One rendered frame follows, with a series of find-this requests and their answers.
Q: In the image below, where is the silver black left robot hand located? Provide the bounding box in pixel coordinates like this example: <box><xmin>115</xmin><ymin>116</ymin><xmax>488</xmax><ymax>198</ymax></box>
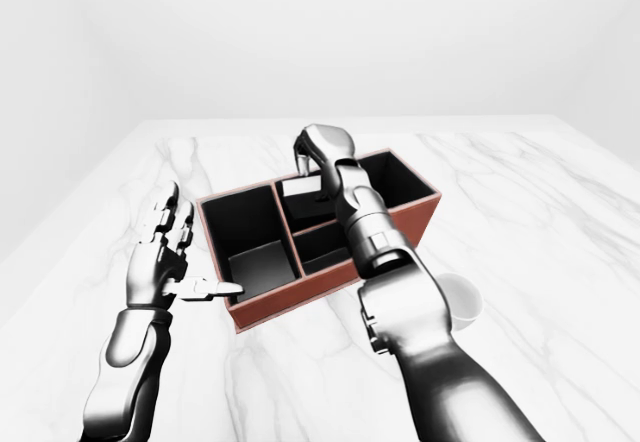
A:
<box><xmin>125</xmin><ymin>180</ymin><xmax>245</xmax><ymax>311</ymax></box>

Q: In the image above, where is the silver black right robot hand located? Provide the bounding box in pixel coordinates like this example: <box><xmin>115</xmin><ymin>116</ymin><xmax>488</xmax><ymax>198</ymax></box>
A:
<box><xmin>292</xmin><ymin>123</ymin><xmax>358</xmax><ymax>203</ymax></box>

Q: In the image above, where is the red-brown desk caddy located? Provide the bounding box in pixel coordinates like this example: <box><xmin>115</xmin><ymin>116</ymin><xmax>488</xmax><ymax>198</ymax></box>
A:
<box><xmin>195</xmin><ymin>147</ymin><xmax>444</xmax><ymax>335</ymax></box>

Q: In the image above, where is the white mug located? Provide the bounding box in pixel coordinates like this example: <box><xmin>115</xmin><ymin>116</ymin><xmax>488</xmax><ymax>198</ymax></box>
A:
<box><xmin>436</xmin><ymin>272</ymin><xmax>485</xmax><ymax>333</ymax></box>

